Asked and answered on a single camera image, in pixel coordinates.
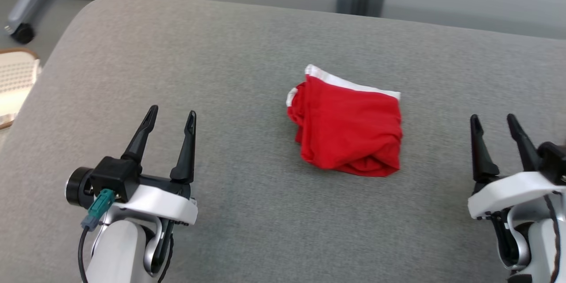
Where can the cream perforated laundry basket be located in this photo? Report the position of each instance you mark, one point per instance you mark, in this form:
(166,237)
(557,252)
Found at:
(15,84)

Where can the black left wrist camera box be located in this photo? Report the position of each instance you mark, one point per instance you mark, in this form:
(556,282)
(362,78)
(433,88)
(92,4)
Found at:
(116,177)

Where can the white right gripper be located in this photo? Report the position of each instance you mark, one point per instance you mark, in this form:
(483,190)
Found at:
(513,192)

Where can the red shorts with white trim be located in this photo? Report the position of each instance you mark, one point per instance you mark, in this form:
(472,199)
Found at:
(349,128)

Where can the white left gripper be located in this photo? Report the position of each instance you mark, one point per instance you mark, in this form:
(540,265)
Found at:
(163,203)

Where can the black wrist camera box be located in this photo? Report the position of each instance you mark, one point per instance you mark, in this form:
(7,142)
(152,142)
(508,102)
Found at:
(552,163)
(116,177)

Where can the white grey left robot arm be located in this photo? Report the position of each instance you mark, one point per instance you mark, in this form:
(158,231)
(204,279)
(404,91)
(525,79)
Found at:
(117,252)

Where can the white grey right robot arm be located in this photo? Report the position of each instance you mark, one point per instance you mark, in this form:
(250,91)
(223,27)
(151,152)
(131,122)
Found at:
(535,247)

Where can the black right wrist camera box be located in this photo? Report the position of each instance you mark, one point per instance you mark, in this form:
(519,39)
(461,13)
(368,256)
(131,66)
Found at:
(552,163)

